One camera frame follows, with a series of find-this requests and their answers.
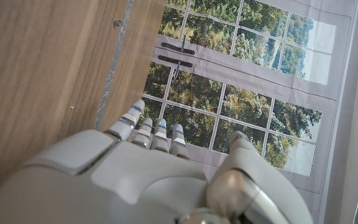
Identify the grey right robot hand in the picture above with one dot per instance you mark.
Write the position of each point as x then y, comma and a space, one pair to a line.
129, 180

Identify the printed window forest backdrop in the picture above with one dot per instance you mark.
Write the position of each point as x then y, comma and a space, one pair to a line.
244, 77

